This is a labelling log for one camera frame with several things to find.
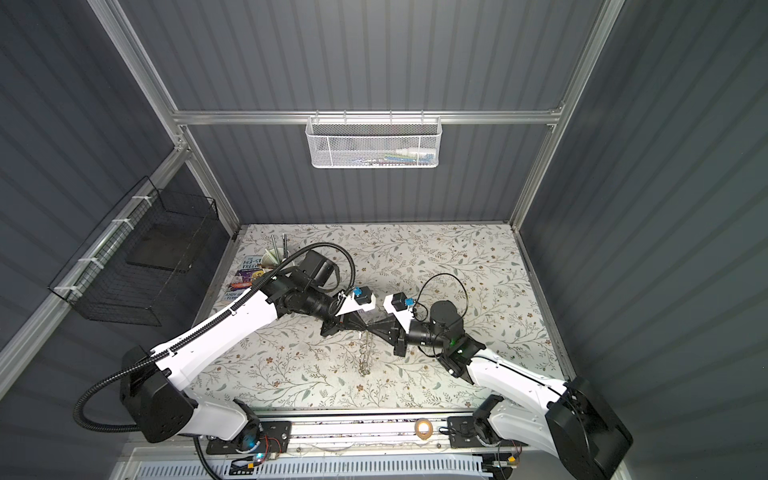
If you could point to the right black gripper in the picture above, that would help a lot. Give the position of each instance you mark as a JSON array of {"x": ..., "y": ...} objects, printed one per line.
[{"x": 398, "y": 338}]

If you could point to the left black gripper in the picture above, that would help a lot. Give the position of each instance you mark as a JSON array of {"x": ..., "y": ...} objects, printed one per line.
[{"x": 346, "y": 322}]

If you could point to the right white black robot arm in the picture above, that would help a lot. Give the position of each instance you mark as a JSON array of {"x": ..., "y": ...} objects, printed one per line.
[{"x": 569, "y": 419}]

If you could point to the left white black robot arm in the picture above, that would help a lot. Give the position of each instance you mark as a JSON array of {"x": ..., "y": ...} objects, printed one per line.
[{"x": 156, "y": 396}]

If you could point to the white pen cup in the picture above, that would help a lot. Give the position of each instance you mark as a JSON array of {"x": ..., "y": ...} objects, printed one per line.
[{"x": 272, "y": 257}]

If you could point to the roll of tape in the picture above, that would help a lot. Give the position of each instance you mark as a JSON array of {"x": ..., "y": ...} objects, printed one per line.
[{"x": 423, "y": 429}]

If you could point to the colourful paperback book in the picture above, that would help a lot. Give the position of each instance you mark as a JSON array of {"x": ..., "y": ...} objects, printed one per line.
[{"x": 250, "y": 270}]

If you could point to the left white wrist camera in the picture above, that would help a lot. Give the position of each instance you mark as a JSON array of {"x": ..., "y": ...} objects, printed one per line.
[{"x": 359, "y": 299}]

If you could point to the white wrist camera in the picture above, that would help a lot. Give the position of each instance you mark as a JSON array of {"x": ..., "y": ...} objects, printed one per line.
[
  {"x": 359, "y": 299},
  {"x": 401, "y": 303}
]

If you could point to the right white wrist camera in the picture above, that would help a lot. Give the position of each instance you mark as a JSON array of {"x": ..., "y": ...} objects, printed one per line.
[{"x": 401, "y": 303}]

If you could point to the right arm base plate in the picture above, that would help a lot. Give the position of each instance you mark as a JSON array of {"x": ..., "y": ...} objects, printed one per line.
[{"x": 467, "y": 432}]

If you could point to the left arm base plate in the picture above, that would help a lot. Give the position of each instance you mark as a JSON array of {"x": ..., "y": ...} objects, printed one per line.
[{"x": 270, "y": 437}]

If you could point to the white wire mesh basket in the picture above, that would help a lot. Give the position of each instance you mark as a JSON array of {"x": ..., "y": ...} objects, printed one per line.
[{"x": 374, "y": 144}]

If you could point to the black wire mesh basket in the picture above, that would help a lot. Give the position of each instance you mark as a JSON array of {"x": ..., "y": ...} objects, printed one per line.
[{"x": 142, "y": 270}]

